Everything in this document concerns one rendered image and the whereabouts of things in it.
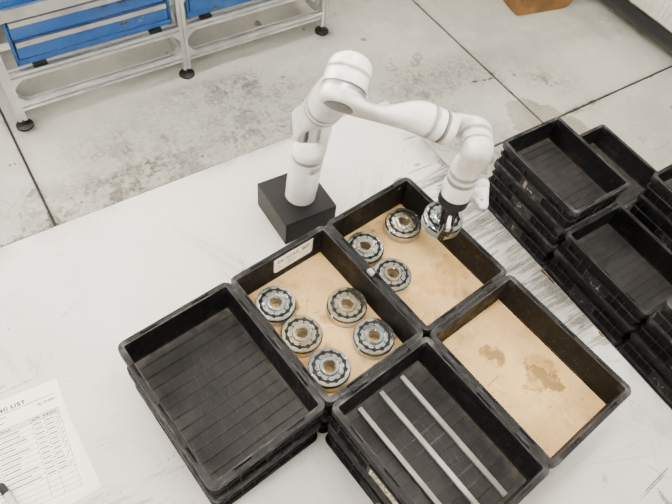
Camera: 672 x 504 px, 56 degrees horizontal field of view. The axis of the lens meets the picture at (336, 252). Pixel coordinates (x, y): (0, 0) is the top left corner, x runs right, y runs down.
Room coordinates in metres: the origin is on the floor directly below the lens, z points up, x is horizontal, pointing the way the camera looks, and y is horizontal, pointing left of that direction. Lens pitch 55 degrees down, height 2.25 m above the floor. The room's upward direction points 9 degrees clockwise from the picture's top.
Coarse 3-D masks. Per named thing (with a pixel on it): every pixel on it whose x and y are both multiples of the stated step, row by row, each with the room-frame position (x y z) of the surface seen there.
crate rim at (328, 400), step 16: (304, 240) 0.93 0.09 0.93; (336, 240) 0.95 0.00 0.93; (272, 256) 0.87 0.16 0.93; (352, 256) 0.91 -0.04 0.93; (240, 272) 0.80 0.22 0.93; (240, 288) 0.76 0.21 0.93; (416, 336) 0.71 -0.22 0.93; (288, 352) 0.61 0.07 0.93; (400, 352) 0.66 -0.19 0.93; (304, 368) 0.58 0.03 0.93; (352, 384) 0.56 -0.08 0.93
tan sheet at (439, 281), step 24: (384, 216) 1.13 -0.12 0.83; (384, 240) 1.05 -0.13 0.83; (432, 240) 1.07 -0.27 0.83; (408, 264) 0.98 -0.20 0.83; (432, 264) 0.99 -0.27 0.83; (456, 264) 1.01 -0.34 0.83; (408, 288) 0.90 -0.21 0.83; (432, 288) 0.91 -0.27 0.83; (456, 288) 0.93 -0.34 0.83; (432, 312) 0.84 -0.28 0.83
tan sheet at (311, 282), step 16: (320, 256) 0.96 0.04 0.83; (288, 272) 0.89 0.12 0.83; (304, 272) 0.90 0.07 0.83; (320, 272) 0.91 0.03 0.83; (336, 272) 0.91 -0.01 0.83; (288, 288) 0.84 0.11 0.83; (304, 288) 0.85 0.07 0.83; (320, 288) 0.86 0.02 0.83; (336, 288) 0.86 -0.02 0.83; (272, 304) 0.79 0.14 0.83; (304, 304) 0.80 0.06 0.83; (320, 304) 0.81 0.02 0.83; (320, 320) 0.76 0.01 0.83; (304, 336) 0.71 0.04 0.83; (336, 336) 0.73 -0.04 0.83; (352, 336) 0.73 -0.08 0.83; (352, 352) 0.69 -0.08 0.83; (352, 368) 0.65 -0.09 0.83; (368, 368) 0.65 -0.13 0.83
